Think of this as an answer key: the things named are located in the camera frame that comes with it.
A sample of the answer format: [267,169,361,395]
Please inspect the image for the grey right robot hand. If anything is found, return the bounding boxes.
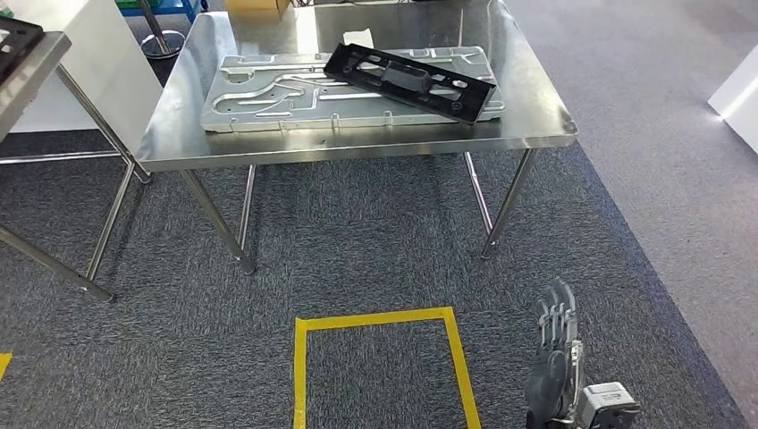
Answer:
[526,278,585,429]

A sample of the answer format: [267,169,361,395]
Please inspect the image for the black plastic plate frame part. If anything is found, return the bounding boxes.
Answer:
[324,42,497,125]
[0,15,46,84]

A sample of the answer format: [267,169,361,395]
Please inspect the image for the stainless steel workbench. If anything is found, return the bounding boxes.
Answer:
[137,0,578,276]

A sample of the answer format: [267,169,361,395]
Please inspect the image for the white panel box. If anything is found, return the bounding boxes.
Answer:
[707,44,758,156]

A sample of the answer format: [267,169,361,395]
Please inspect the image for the machined aluminium fixture plate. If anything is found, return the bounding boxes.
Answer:
[199,46,506,134]

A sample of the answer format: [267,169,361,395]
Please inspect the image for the white folded paper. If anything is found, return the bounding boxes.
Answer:
[343,28,375,50]

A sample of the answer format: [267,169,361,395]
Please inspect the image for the brown cardboard box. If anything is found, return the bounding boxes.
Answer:
[223,0,292,14]

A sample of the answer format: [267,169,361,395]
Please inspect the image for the chrome stanchion with round base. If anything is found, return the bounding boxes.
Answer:
[137,0,187,61]

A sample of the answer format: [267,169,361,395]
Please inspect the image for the blue metal cart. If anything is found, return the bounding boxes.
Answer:
[115,0,208,25]

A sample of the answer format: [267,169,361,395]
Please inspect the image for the white cabinet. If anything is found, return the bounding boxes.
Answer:
[8,0,164,156]

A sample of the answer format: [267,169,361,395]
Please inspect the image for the stainless steel side table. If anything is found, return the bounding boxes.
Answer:
[0,30,152,303]

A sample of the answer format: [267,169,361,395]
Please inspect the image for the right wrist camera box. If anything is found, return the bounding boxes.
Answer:
[577,382,641,429]

